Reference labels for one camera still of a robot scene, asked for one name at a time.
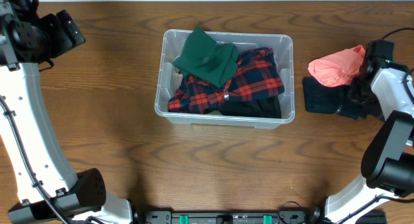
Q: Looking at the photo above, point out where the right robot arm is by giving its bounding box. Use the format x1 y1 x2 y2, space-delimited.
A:
309 39 413 223

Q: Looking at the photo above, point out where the clear plastic storage bin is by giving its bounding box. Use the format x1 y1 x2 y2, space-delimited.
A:
154 29 296 129

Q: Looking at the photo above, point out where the red navy plaid shirt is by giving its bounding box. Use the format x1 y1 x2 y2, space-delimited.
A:
168 47 285 114

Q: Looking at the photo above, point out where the dark navy garment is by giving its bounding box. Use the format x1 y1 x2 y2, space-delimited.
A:
302 77 358 118

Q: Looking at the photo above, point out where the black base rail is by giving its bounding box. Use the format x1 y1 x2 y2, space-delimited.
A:
138 210 388 224

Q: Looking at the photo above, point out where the dark green garment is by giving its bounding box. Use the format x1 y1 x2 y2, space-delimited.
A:
173 27 239 87

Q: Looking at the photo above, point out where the black garment with stripe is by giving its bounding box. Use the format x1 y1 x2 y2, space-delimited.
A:
335 102 385 122

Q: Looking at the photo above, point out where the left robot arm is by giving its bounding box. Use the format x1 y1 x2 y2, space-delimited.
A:
1 0 134 223

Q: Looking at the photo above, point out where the pink garment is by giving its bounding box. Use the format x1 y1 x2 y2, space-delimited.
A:
308 45 365 87

